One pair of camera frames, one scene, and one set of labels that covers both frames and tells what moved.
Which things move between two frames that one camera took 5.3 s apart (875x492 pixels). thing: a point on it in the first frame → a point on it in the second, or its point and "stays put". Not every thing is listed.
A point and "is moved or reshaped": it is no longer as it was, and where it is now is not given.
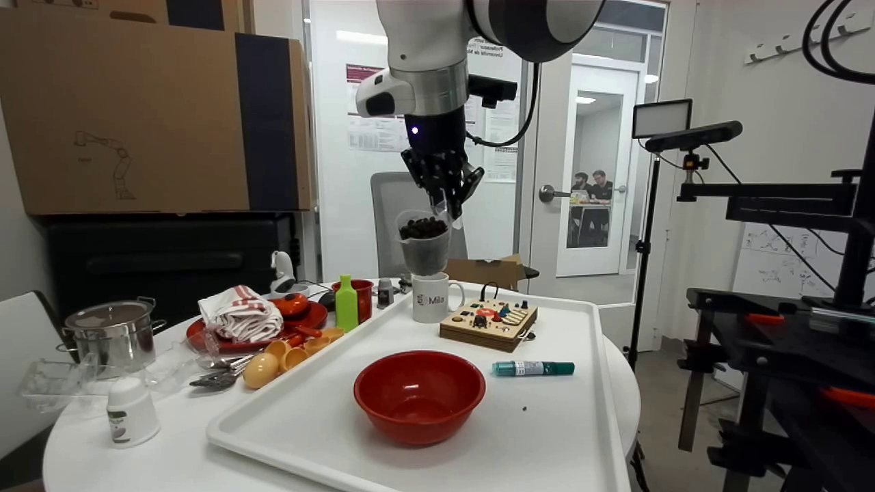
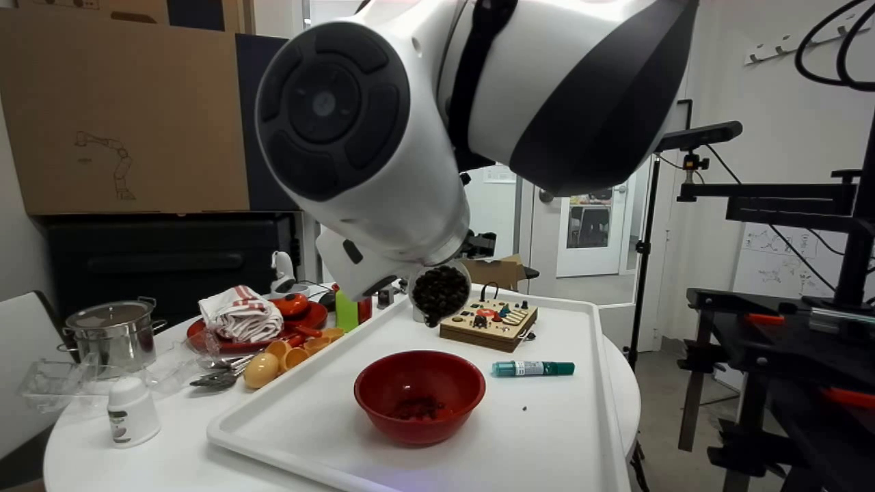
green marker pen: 532,371 stays put
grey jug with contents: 424,245 is moved or reshaped
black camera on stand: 691,138 stays put
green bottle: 346,305 stays put
